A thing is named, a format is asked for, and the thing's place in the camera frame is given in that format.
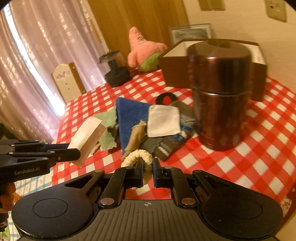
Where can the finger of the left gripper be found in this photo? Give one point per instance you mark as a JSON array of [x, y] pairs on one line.
[[46, 146], [60, 155]]

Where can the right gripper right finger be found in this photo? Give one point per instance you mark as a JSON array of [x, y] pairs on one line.
[[175, 180]]

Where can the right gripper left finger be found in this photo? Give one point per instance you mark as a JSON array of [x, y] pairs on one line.
[[116, 184]]

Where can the cream hair scrunchie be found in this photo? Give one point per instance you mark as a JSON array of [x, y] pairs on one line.
[[133, 157]]

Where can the person left hand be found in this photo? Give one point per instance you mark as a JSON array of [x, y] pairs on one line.
[[8, 196]]

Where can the blue white checkered cloth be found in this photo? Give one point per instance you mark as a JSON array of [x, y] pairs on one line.
[[23, 188]]

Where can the dark grey felt cloth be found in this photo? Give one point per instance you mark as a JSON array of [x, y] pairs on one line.
[[150, 144]]

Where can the green cloth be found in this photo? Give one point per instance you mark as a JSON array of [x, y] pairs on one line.
[[109, 120]]

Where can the beige stocking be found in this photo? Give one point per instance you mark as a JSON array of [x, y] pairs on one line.
[[137, 136]]

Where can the white square cloth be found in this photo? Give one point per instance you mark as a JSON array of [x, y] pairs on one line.
[[163, 120]]

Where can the patterned grey knit sock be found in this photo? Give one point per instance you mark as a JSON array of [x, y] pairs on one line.
[[170, 144]]

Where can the blue fuzzy cloth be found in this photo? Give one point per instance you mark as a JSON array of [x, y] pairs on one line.
[[129, 113]]

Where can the cream wooden chair back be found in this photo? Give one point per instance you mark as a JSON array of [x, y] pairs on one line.
[[68, 82]]

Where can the black red round patch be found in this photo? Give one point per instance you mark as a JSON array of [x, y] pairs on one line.
[[166, 98]]

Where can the dark lantern with glass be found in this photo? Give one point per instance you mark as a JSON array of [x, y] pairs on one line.
[[119, 74]]

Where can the brown cardboard box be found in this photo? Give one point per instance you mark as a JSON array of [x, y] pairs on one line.
[[173, 64]]

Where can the red white checkered tablecloth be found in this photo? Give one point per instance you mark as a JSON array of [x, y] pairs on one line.
[[264, 161]]

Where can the pale pink curtain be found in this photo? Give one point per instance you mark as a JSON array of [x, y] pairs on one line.
[[36, 37]]

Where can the dark brown cylindrical canister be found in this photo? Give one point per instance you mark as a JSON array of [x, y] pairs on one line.
[[219, 72]]

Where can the pink starfish plush toy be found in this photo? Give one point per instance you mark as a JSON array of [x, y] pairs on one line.
[[143, 53]]

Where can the framed grey picture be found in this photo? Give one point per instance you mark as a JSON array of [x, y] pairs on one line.
[[196, 31]]

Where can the orange brown curtain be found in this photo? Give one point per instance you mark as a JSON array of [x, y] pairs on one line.
[[152, 18]]

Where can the beige double wall socket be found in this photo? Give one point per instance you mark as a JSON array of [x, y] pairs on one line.
[[212, 5]]

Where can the beige wall data socket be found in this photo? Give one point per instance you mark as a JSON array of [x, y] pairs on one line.
[[275, 9]]

